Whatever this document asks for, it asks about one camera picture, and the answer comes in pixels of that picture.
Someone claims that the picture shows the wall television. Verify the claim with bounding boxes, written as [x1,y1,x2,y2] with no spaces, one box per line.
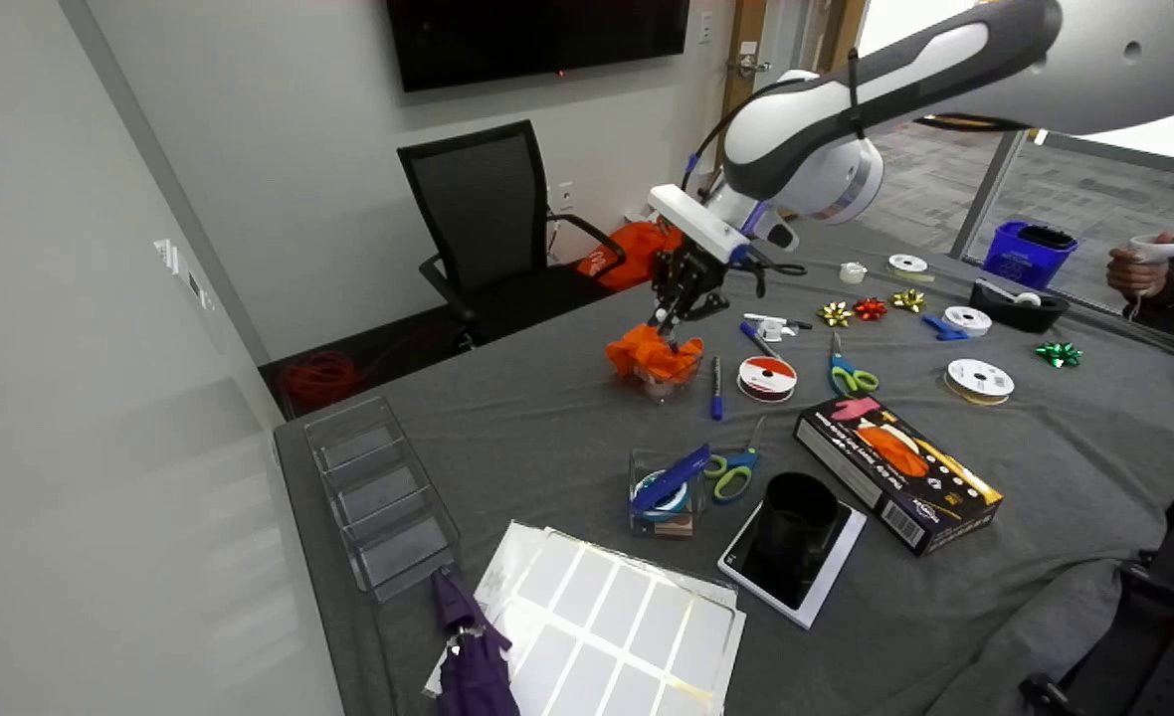
[383,0,688,91]

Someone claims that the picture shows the red ribbon spool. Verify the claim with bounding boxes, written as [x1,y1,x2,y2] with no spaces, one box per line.
[736,353,799,402]

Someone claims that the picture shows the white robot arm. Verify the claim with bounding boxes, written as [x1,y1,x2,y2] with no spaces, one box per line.
[651,0,1174,334]

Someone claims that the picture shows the person hand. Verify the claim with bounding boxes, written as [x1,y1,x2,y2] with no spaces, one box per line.
[1107,252,1169,297]

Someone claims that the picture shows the white ribbon spool right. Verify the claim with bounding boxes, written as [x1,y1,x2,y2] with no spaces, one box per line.
[889,256,933,276]

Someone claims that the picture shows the clear plastic tray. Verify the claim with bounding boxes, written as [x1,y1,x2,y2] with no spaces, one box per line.
[304,402,453,599]

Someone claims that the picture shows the blue gift bow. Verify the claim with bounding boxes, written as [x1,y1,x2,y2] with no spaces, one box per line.
[923,314,962,341]

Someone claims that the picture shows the black tape dispenser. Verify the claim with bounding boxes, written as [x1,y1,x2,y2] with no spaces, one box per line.
[970,282,1066,334]

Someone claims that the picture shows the white game controller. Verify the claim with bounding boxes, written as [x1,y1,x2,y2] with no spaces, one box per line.
[1126,236,1174,266]

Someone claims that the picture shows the clear holder with blue tape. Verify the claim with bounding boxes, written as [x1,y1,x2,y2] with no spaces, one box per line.
[628,447,713,537]

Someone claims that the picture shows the blue bin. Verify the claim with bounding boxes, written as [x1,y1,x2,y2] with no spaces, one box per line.
[984,221,1076,292]

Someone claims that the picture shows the orange bag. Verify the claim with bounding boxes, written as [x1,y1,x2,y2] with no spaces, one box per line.
[574,221,683,292]

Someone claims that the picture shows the grey table cloth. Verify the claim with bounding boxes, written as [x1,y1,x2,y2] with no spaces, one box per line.
[273,211,1174,716]

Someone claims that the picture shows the white tablet with black screen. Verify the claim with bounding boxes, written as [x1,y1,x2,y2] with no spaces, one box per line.
[717,473,868,628]

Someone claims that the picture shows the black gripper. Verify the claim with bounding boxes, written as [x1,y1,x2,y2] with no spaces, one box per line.
[652,243,730,334]

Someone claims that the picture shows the white ribbon spool left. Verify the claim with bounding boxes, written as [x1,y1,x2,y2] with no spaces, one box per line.
[944,359,1017,406]

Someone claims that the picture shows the blue green handled scissors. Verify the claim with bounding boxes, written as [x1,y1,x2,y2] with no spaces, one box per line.
[830,341,879,399]

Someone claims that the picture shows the black and yellow box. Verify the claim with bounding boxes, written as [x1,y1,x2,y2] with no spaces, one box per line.
[797,399,1004,558]

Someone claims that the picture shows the red gift bow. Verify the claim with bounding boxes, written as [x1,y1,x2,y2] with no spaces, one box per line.
[854,297,889,322]

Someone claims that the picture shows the green gift bow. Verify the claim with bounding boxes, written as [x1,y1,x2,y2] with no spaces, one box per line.
[1035,338,1088,370]

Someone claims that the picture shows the gold gift bow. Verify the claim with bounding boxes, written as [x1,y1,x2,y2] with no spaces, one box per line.
[892,292,928,314]
[819,304,858,329]

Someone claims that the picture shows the black mesh office chair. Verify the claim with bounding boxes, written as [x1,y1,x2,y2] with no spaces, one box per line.
[397,121,625,346]

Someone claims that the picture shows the white ribbon spool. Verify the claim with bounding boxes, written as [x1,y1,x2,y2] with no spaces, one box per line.
[889,256,933,276]
[944,359,1017,406]
[944,306,997,338]

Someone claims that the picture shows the orange ribbon bundle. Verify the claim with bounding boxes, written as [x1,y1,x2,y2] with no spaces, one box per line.
[604,322,706,378]

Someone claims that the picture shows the purple cloth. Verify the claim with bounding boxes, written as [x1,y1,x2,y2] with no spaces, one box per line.
[432,570,521,716]

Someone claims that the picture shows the clear stationery holder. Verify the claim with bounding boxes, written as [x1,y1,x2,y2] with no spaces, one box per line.
[628,362,700,406]

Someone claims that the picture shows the white ribbon spool middle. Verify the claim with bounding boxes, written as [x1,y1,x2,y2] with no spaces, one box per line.
[944,306,997,338]

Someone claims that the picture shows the clear tape roll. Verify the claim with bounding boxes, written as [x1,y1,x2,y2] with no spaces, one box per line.
[842,261,868,288]

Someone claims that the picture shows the white marker blue cap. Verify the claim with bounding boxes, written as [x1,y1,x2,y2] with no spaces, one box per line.
[740,318,777,359]

